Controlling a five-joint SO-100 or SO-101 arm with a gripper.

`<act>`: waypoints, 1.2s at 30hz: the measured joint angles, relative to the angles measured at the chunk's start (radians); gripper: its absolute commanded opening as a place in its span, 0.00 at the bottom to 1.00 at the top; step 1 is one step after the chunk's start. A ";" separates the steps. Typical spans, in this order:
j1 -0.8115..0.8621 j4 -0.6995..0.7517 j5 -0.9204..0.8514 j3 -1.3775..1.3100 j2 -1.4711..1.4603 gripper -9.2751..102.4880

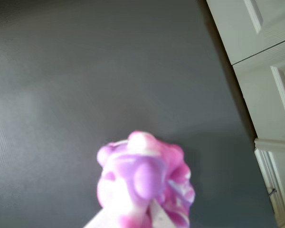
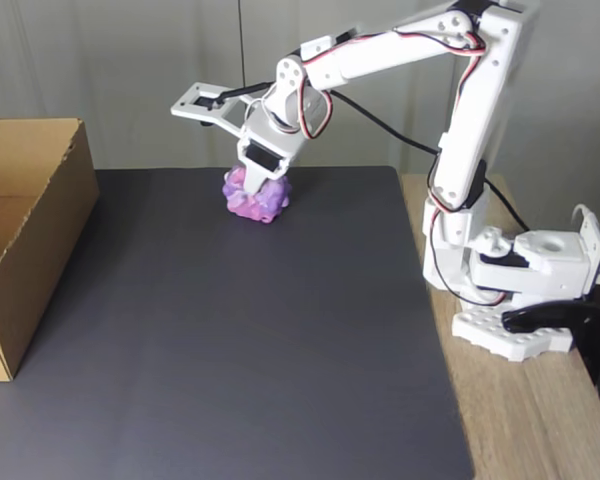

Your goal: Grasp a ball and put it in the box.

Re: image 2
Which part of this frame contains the black camera cable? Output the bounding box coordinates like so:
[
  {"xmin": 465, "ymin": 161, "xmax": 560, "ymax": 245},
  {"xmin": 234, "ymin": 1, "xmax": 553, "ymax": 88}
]
[{"xmin": 213, "ymin": 82, "xmax": 532, "ymax": 234}]

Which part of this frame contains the black table clamp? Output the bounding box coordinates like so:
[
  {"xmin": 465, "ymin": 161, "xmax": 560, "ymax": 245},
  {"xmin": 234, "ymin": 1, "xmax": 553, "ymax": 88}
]
[{"xmin": 501, "ymin": 299, "xmax": 600, "ymax": 386}]

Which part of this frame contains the dark grey table mat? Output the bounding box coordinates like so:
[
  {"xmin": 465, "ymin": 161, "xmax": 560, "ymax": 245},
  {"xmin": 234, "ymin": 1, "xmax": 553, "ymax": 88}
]
[{"xmin": 0, "ymin": 166, "xmax": 476, "ymax": 480}]

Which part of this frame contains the pink purple knobbly ball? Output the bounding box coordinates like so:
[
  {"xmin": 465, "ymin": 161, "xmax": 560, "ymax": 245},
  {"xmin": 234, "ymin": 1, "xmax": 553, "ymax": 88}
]
[{"xmin": 221, "ymin": 162, "xmax": 292, "ymax": 225}]

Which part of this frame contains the brown cardboard box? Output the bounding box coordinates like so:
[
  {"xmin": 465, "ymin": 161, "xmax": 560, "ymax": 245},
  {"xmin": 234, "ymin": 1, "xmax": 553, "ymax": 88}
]
[{"xmin": 0, "ymin": 117, "xmax": 100, "ymax": 383}]

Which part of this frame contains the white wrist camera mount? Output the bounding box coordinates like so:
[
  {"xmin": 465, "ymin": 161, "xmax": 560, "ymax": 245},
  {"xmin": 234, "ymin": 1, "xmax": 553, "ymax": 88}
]
[{"xmin": 169, "ymin": 82, "xmax": 255, "ymax": 140}]

